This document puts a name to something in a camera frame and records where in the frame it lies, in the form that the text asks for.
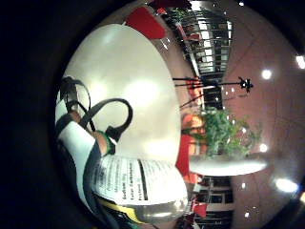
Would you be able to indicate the clear bottle with white label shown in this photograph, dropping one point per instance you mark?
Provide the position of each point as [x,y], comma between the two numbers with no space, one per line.
[143,181]

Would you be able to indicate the red chair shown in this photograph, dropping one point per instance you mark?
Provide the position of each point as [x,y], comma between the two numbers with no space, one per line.
[183,156]
[144,22]

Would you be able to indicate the orange chair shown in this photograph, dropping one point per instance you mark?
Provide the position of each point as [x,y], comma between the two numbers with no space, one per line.
[192,122]

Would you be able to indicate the white round planter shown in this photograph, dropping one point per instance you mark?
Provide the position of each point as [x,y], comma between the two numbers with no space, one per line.
[225,166]

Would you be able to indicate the green potted plant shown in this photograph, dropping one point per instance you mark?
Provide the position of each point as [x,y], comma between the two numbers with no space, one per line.
[228,133]

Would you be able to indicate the round ceiling light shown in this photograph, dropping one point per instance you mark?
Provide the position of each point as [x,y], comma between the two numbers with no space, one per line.
[300,62]
[266,74]
[263,147]
[286,185]

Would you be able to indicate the black camera tripod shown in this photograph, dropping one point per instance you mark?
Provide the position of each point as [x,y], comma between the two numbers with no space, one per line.
[209,84]

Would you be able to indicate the black metal window frame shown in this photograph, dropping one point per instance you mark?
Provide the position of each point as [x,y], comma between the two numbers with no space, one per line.
[209,41]

